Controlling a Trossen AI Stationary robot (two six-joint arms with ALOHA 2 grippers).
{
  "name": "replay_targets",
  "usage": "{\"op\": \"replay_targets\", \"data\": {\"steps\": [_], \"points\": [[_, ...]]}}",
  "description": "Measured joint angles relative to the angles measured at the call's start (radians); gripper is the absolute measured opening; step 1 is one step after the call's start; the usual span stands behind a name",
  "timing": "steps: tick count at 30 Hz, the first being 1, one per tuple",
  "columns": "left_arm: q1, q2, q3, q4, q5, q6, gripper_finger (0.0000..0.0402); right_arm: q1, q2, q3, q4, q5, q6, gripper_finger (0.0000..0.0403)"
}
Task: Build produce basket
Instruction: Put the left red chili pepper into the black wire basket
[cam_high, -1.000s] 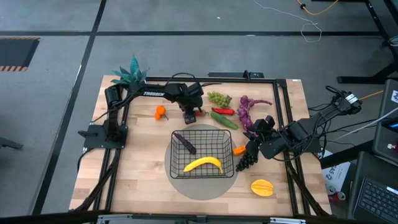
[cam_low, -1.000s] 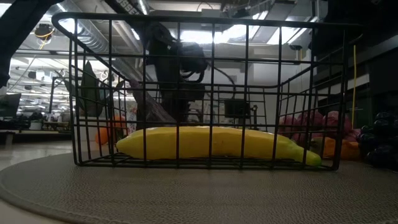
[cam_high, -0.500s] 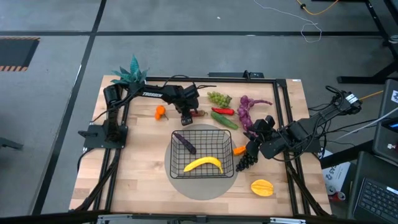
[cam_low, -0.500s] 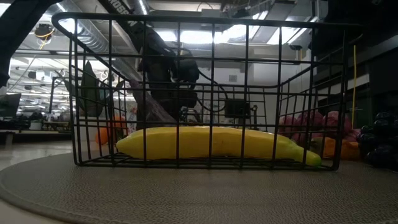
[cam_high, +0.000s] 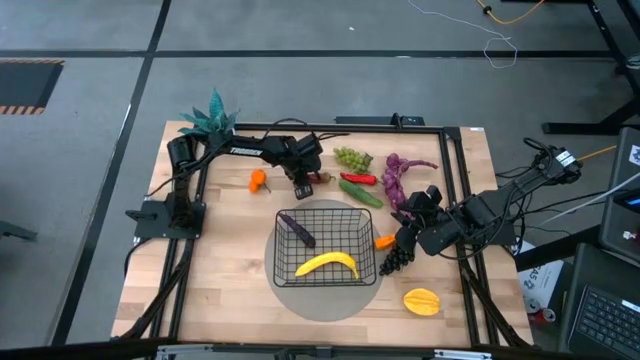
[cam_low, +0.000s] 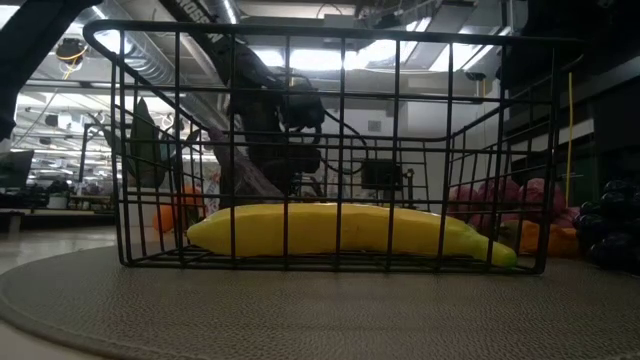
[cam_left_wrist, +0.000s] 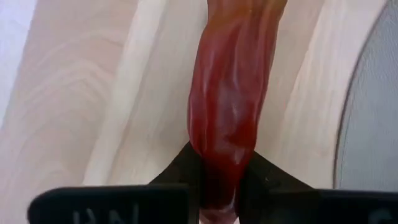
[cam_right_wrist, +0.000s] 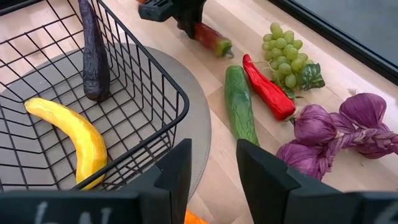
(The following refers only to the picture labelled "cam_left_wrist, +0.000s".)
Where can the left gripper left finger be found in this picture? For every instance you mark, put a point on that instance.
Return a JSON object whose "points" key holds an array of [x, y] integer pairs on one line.
{"points": [[124, 205]]}

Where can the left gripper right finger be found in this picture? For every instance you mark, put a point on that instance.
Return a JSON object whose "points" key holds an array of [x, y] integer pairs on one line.
{"points": [[295, 205]]}

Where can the dark red pepper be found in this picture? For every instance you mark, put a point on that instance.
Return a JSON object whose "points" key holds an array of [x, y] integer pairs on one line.
{"points": [[230, 93]]}

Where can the grey round mat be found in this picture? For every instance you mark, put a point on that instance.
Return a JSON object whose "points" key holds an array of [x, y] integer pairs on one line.
{"points": [[373, 124]]}

